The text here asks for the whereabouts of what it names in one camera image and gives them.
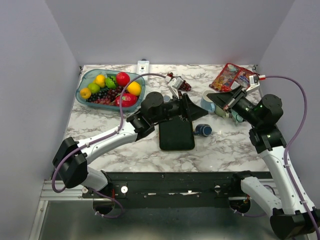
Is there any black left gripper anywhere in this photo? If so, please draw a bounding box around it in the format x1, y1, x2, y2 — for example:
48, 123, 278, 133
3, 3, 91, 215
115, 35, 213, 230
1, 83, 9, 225
151, 91, 209, 125

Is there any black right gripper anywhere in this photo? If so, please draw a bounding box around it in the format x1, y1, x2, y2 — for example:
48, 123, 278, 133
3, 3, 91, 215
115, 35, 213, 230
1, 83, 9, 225
207, 84, 262, 127

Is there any light green ceramic mug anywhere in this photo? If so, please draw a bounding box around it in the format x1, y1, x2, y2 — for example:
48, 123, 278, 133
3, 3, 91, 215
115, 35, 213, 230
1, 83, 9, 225
214, 105, 230, 119

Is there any light blue hexagonal mug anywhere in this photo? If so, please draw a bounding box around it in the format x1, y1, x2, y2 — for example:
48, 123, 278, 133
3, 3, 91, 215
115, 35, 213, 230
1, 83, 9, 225
200, 90, 215, 113

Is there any dark blue gold-rimmed cup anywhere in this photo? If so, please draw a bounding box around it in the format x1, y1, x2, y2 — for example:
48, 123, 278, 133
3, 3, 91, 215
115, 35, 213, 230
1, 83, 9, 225
193, 124, 213, 137

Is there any mint green bird-print mug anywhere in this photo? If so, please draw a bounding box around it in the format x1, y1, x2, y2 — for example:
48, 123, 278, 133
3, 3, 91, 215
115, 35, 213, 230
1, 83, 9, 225
231, 110, 245, 126

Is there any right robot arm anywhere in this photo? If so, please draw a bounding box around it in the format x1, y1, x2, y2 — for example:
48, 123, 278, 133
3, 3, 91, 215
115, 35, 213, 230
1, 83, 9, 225
207, 87, 320, 240

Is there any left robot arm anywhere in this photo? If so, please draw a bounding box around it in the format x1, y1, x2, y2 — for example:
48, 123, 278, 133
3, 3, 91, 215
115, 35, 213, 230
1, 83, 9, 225
51, 91, 208, 198

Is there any red snack packet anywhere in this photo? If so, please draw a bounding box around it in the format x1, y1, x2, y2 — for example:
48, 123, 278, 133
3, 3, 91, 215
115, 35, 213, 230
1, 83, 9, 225
209, 63, 256, 93

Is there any loose red grape bunch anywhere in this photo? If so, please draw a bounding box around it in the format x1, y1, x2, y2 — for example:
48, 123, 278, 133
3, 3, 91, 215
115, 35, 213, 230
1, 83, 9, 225
167, 72, 192, 92

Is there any black rectangular tray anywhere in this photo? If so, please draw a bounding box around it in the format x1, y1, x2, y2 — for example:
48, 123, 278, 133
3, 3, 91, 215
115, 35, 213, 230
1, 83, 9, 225
158, 116, 195, 152

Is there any grey-blue small cup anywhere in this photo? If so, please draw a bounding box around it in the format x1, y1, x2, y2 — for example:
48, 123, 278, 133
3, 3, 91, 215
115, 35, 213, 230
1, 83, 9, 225
163, 95, 171, 103

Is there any orange fruit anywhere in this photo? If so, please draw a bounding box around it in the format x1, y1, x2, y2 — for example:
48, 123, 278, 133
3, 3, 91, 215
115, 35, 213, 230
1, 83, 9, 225
79, 87, 92, 100
126, 81, 142, 96

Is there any red dragon fruit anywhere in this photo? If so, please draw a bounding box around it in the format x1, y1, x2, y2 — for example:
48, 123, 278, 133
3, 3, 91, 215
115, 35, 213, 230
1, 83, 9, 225
113, 93, 138, 108

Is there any red apple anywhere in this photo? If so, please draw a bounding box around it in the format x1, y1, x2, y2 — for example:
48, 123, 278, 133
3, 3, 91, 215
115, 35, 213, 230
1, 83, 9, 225
115, 72, 131, 87

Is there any dark grape bunch in basket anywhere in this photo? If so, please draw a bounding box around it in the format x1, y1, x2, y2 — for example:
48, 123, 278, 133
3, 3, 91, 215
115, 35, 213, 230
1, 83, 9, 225
85, 86, 124, 106

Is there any green lime with zigzag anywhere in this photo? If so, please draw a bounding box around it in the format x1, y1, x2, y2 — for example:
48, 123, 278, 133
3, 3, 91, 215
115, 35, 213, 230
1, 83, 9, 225
105, 75, 117, 90

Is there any yellow lemon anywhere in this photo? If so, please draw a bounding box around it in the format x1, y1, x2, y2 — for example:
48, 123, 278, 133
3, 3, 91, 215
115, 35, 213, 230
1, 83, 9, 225
93, 74, 106, 88

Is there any teal plastic fruit basket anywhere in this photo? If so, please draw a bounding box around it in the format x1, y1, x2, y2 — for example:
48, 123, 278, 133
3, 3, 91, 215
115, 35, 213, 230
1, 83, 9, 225
75, 69, 146, 112

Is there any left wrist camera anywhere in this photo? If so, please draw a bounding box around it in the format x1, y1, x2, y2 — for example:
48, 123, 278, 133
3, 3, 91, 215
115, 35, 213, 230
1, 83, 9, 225
164, 75, 184, 99

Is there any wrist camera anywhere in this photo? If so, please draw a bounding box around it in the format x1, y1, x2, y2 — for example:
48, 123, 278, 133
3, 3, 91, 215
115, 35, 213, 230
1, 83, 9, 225
246, 74, 266, 94
164, 75, 184, 99

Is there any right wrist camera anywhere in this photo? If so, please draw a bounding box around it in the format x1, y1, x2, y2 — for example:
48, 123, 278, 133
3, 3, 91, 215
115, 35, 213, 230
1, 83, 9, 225
246, 74, 266, 94

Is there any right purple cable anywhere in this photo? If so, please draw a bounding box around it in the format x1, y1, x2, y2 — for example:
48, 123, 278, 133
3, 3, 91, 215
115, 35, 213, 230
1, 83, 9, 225
264, 75, 320, 240

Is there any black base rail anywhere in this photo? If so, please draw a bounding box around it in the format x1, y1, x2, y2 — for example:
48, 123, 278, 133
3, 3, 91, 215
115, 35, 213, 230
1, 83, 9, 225
82, 171, 281, 210

